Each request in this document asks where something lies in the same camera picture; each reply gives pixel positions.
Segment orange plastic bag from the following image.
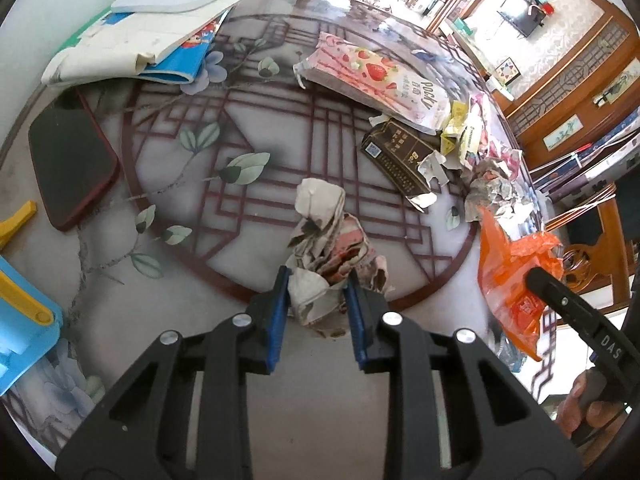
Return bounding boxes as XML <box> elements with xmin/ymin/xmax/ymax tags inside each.
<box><xmin>477</xmin><ymin>208</ymin><xmax>563</xmax><ymax>362</ymax></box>

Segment printed paper ball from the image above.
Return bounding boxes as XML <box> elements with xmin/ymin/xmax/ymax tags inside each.
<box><xmin>464</xmin><ymin>159</ymin><xmax>535</xmax><ymax>224</ymax></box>

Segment yellow torn carton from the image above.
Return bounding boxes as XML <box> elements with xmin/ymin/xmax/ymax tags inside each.
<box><xmin>440</xmin><ymin>100</ymin><xmax>484</xmax><ymax>171</ymax></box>

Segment dark brown cigarette box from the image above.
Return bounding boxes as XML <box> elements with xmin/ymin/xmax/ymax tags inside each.
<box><xmin>361</xmin><ymin>119</ymin><xmax>449</xmax><ymax>214</ymax></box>

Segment pink patterned paper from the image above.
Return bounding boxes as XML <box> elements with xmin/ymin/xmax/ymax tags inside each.
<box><xmin>286</xmin><ymin>178</ymin><xmax>388</xmax><ymax>338</ymax></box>

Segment pink strawberry Pocky box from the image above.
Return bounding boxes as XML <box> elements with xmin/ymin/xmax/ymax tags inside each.
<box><xmin>293</xmin><ymin>32</ymin><xmax>451</xmax><ymax>134</ymax></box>

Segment blue white snack bag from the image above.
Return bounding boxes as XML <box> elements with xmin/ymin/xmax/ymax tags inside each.
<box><xmin>497</xmin><ymin>333</ymin><xmax>527</xmax><ymax>374</ymax></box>

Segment pink foil snack wrapper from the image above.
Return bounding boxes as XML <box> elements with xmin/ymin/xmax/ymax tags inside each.
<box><xmin>473</xmin><ymin>93</ymin><xmax>522</xmax><ymax>181</ymax></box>

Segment person's right hand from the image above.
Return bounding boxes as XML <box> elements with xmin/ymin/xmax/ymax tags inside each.
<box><xmin>555</xmin><ymin>370</ymin><xmax>627</xmax><ymax>445</ymax></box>

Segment carved wooden chair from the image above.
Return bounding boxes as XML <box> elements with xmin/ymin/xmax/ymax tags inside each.
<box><xmin>544</xmin><ymin>183</ymin><xmax>631</xmax><ymax>314</ymax></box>

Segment blue yellow plastic toy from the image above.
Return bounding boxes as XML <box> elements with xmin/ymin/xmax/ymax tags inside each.
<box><xmin>0</xmin><ymin>199</ymin><xmax>65</xmax><ymax>397</ymax></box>

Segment wooden tv cabinet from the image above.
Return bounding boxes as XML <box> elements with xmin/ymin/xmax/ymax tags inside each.
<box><xmin>446</xmin><ymin>20</ymin><xmax>514</xmax><ymax>102</ymax></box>

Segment framed art on cabinet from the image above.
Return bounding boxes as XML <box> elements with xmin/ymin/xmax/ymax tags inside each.
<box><xmin>495</xmin><ymin>58</ymin><xmax>521</xmax><ymax>86</ymax></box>

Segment stack of books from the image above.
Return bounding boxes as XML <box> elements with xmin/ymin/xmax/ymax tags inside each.
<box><xmin>41</xmin><ymin>0</ymin><xmax>242</xmax><ymax>87</ymax></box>

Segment wall mounted television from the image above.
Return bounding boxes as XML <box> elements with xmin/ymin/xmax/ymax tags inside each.
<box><xmin>498</xmin><ymin>0</ymin><xmax>548</xmax><ymax>38</ymax></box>

